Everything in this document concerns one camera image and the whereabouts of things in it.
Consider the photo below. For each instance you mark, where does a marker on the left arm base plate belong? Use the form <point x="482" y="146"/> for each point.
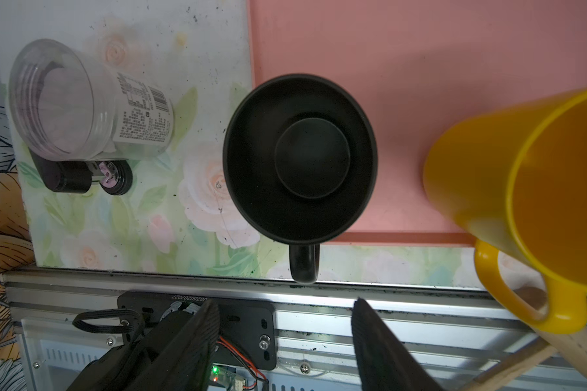
<point x="248" y="325"/>

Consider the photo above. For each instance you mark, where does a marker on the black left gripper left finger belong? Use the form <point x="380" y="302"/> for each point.
<point x="179" y="352"/>

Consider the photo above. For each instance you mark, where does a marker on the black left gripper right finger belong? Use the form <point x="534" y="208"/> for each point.
<point x="382" y="360"/>

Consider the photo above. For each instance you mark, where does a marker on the green circuit board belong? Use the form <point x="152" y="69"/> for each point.
<point x="225" y="379"/>

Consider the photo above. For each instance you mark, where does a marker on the pink silicone tray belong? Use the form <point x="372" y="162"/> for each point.
<point x="417" y="68"/>

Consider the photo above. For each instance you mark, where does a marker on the clear glass jar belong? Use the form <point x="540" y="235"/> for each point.
<point x="68" y="106"/>

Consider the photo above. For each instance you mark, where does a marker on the black mug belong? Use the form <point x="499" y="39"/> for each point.
<point x="300" y="161"/>

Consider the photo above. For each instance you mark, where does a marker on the wooden mallet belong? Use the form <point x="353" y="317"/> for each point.
<point x="497" y="352"/>

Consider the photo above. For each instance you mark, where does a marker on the yellow mug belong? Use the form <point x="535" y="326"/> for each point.
<point x="516" y="179"/>

